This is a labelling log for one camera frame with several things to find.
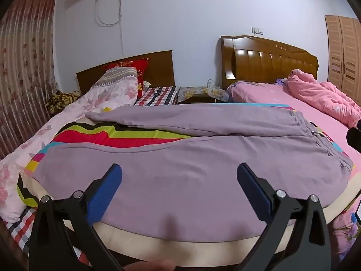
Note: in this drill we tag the pink bed sheet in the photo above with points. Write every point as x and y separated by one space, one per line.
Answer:
282 98

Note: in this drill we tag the red patterned pillow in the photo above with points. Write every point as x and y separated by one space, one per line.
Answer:
141 70

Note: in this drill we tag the pink crumpled quilt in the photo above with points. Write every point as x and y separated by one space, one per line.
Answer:
318 93

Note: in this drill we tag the pink flower print sheet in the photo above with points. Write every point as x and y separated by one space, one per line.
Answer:
347 231

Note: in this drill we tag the brown floral curtain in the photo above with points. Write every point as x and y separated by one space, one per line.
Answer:
25 62

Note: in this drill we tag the white wall pipe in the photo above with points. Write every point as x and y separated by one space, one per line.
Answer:
121 34

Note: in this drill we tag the pink floral quilt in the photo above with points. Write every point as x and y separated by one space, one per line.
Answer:
56 118

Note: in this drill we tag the light wooden wardrobe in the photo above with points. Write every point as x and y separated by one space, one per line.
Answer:
344 56

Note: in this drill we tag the purple pants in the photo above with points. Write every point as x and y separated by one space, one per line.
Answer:
183 175

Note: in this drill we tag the white wall outlet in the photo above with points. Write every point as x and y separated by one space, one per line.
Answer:
258 30

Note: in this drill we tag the tiger print blanket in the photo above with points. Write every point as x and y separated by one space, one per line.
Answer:
62 100

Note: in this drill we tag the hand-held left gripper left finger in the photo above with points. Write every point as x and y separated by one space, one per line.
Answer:
105 192

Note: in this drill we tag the dark wooden nightstand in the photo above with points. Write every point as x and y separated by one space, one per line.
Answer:
194 100

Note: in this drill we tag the colourful striped mat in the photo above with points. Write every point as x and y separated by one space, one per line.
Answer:
112 135

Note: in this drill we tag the dark wooden headboard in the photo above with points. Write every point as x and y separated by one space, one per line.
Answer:
160 67

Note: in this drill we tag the grey zigzag pillow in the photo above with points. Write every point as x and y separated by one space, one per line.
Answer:
118 74

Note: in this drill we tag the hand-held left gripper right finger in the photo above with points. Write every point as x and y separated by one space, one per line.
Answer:
253 189

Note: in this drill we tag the person's left hand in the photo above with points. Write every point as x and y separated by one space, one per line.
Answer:
160 266

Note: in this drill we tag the glossy carved wooden headboard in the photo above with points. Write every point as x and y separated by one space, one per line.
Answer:
268 65

